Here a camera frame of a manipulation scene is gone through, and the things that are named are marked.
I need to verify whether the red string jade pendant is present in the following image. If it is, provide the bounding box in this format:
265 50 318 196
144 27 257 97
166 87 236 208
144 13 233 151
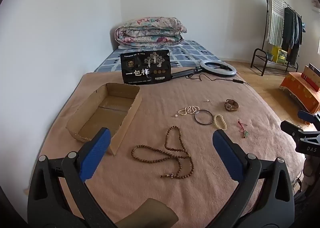
237 119 249 139

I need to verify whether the black ring light cable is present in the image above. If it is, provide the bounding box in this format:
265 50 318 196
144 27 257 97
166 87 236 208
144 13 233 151
185 72 250 86

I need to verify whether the white bead bracelet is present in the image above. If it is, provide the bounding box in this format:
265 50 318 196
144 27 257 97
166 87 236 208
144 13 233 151
178 106 201 116

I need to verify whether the dark green hanging garment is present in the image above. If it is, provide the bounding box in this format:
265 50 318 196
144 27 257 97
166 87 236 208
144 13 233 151
282 6 295 50

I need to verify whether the blue checked bed sheet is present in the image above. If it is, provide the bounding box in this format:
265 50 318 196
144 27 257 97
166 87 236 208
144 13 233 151
94 39 220 74

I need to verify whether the red strap wristwatch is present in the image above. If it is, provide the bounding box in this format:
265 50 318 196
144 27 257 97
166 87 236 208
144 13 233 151
224 99 239 112

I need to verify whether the yellow box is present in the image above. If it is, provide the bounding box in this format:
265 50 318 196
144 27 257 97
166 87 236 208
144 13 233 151
271 46 288 64

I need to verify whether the cream bead bracelet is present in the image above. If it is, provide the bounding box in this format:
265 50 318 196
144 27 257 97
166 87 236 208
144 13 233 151
213 114 227 130

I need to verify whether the tan box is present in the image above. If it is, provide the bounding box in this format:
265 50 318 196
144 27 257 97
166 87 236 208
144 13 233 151
301 63 320 92

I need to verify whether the cardboard box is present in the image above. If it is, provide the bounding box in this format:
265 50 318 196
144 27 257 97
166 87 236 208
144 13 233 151
65 83 142 156

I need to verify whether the black bangle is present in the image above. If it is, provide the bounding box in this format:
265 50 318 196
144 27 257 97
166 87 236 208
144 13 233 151
194 110 213 125

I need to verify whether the black clothes rack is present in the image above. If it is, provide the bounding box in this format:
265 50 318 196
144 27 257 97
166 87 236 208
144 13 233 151
251 0 307 77

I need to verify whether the grey blue hanging garment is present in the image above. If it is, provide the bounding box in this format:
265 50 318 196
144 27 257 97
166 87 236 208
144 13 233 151
291 12 306 65

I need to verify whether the white ring light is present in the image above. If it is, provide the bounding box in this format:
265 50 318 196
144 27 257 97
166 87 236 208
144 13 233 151
199 59 237 77

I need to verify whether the orange cloth covered chest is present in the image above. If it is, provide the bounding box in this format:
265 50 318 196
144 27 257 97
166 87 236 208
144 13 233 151
279 72 320 115

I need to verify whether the black ring light stand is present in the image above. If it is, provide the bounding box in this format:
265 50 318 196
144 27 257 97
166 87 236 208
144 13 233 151
170 67 203 79

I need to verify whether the striped hanging towel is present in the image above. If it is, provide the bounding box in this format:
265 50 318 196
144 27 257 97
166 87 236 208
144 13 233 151
265 0 285 46

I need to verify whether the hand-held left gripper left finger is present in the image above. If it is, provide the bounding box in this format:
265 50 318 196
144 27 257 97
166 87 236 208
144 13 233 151
27 127 118 228

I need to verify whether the brown wooden bead necklace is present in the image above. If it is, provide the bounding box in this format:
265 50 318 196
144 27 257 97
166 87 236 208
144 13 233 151
131 125 194 179

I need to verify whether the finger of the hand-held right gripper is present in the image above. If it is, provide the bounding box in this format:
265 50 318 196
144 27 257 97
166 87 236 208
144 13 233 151
297 110 320 125
280 120 320 141

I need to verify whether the folded floral quilt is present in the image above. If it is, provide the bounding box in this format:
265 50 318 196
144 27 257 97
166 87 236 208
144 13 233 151
114 16 187 50

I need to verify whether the black snack bag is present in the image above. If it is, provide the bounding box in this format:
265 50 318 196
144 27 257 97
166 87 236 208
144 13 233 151
120 49 172 85

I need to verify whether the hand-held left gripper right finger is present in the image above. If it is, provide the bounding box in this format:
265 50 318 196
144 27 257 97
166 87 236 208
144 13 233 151
212 129 295 228

